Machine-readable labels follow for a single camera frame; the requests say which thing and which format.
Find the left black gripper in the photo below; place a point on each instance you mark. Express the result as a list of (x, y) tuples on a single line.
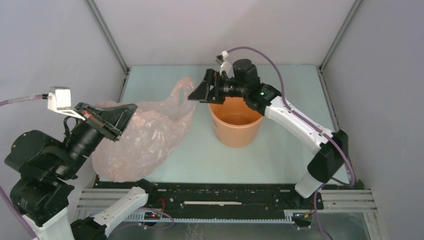
[(114, 121)]

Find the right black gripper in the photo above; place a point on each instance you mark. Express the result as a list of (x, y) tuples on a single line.
[(202, 93)]

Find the pink plastic trash bag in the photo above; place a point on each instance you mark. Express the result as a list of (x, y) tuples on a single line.
[(153, 133)]

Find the orange trash bin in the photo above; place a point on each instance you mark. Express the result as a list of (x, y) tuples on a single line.
[(234, 123)]

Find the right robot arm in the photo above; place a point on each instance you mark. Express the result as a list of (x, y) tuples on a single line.
[(241, 80)]

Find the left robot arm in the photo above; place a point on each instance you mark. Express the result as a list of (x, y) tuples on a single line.
[(45, 164)]

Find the small electronics board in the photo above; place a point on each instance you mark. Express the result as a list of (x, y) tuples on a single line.
[(149, 215)]

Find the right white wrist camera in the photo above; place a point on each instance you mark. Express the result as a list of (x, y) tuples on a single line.
[(224, 64)]

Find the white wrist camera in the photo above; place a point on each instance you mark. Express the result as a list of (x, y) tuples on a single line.
[(224, 64), (59, 101)]

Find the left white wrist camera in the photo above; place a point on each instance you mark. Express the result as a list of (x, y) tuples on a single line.
[(59, 101)]

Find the aluminium frame rail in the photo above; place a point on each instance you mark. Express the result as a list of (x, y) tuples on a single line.
[(334, 201)]

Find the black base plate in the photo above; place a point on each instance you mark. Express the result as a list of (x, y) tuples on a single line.
[(234, 202)]

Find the left corner frame post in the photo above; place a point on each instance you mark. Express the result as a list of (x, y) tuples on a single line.
[(107, 34)]

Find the corner frame post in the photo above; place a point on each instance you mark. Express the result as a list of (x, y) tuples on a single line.
[(353, 11), (107, 34)]

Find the right corner frame post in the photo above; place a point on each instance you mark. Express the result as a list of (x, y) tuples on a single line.
[(353, 11)]

